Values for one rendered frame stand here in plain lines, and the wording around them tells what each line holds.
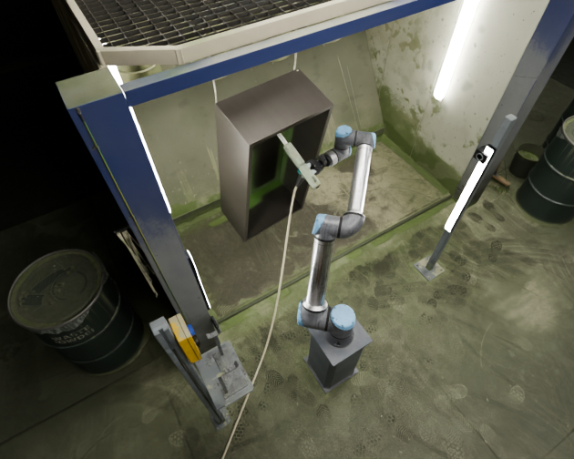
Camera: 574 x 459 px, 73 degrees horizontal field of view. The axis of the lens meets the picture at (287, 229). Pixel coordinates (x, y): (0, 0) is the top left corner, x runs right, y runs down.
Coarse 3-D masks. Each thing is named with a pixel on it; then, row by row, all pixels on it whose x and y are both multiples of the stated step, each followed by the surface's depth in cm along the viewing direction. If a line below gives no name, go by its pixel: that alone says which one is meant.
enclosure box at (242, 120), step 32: (256, 96) 225; (288, 96) 228; (320, 96) 231; (224, 128) 226; (256, 128) 214; (288, 128) 220; (320, 128) 254; (224, 160) 254; (256, 160) 296; (288, 160) 313; (224, 192) 290; (256, 192) 337; (288, 192) 340; (256, 224) 322
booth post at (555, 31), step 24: (552, 0) 248; (552, 24) 253; (528, 48) 273; (552, 48) 260; (528, 72) 280; (552, 72) 282; (504, 96) 303; (528, 96) 288; (480, 144) 342; (504, 144) 328; (456, 192) 391; (480, 192) 381
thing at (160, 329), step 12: (156, 324) 146; (168, 324) 150; (156, 336) 145; (168, 336) 149; (168, 348) 156; (180, 348) 162; (180, 360) 170; (192, 372) 186; (192, 384) 196; (204, 384) 208; (204, 396) 219; (216, 420) 263
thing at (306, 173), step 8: (280, 136) 224; (288, 144) 222; (288, 152) 222; (296, 152) 222; (296, 160) 220; (304, 168) 219; (304, 176) 220; (312, 176) 219; (296, 184) 236; (312, 184) 218; (320, 184) 219
